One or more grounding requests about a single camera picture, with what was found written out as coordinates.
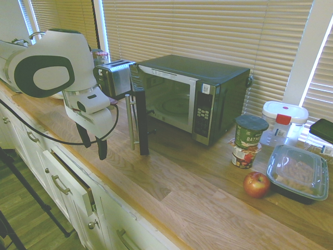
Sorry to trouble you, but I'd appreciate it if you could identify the glass jar with red lid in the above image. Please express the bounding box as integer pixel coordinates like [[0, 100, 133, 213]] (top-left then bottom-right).
[[94, 51, 110, 66]]

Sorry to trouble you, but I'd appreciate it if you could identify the metal drawer bar handle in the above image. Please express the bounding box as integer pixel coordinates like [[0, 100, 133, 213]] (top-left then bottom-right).
[[26, 130, 40, 144], [51, 174, 71, 196], [116, 229, 136, 250]]

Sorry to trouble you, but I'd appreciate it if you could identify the microwave door with bar handle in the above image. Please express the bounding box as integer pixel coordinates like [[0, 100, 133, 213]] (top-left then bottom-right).
[[124, 63, 157, 156]]

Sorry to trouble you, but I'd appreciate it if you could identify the chrome sink faucet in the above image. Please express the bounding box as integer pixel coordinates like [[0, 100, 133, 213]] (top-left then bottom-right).
[[28, 31, 47, 40]]

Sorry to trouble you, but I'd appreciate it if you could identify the stainless steel toaster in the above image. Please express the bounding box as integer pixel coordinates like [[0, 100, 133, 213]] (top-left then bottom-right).
[[93, 59, 137, 101]]

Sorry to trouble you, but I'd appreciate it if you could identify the black meal tray clear lid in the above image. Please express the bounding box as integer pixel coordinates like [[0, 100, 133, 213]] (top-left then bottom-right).
[[265, 144, 330, 205]]

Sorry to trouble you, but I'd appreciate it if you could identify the green oatmeal cup black lid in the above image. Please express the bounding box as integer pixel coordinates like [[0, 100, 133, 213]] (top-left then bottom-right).
[[234, 115, 270, 151]]

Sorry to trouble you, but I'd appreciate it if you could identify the white cabinet drawer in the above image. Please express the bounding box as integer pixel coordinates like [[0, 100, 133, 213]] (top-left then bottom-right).
[[42, 149, 96, 217]]

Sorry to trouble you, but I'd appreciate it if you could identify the clear container with black lid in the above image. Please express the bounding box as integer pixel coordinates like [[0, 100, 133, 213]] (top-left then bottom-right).
[[304, 118, 333, 158]]

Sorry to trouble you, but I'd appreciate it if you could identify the black steel microwave body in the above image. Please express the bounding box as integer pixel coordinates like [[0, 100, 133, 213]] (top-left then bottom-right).
[[136, 54, 251, 147]]

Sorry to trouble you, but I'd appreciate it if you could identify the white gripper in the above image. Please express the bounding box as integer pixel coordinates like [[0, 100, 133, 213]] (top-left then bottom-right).
[[63, 104, 116, 160]]

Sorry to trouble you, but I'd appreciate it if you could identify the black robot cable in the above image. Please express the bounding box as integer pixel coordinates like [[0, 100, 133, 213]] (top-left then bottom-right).
[[0, 99, 120, 145]]

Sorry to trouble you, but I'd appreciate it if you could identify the clear container white lid red clasp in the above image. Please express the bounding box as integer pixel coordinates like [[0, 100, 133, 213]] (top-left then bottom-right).
[[260, 101, 310, 147]]

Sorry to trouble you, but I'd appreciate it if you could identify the white red instant food cup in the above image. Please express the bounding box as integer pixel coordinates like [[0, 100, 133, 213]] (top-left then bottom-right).
[[228, 137, 263, 170]]

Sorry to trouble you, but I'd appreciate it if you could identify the black camera tripod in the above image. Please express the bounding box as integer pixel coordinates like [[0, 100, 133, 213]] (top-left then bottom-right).
[[0, 146, 71, 250]]

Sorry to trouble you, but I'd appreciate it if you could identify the narrow beige window blind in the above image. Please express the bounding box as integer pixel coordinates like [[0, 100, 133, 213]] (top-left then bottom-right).
[[29, 0, 99, 51]]

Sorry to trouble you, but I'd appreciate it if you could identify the wide beige window blind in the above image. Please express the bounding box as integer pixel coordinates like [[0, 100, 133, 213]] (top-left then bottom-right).
[[102, 0, 314, 117]]

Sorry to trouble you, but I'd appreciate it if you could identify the red apple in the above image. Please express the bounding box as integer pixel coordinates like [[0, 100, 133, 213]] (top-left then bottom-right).
[[242, 171, 272, 199]]

